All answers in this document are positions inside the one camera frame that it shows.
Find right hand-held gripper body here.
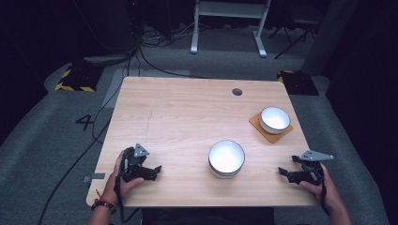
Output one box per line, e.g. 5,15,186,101
298,149,335,186

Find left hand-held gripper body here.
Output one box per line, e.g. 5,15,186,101
120,142,150,184

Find white bowl with dark rim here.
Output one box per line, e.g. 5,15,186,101
207,139,246,180
259,106,292,135

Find person's right hand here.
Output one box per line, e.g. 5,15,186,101
298,162,342,211

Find person's left hand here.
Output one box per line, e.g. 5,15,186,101
101,151,145,206

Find orange square coaster mat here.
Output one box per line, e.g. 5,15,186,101
248,112,295,144

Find grey tape piece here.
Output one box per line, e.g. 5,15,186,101
83,172,107,184

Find person's dark clothing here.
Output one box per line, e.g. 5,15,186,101
140,206,276,225

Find black tripod stand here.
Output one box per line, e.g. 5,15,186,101
268,17,317,60

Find grey curtain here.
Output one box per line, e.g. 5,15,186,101
300,0,361,77

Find black right gripper strap cable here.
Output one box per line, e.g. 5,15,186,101
318,170,331,217

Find black gripper strap cable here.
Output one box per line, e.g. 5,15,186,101
113,174,141,224
318,170,331,217

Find black left gripper strap cable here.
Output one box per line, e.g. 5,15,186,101
113,174,141,224

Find long black floor cable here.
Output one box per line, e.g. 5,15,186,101
37,46,142,225

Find dark beaded bracelet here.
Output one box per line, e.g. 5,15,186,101
90,200,118,216

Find black base plate yellow stripes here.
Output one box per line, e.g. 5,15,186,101
54,63,105,93
276,69,320,97

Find curved black floor cable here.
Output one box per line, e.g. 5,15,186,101
138,46,209,80

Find tangle of floor cables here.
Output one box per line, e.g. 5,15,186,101
140,21,201,49

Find white desk frame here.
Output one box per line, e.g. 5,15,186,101
190,0,272,58

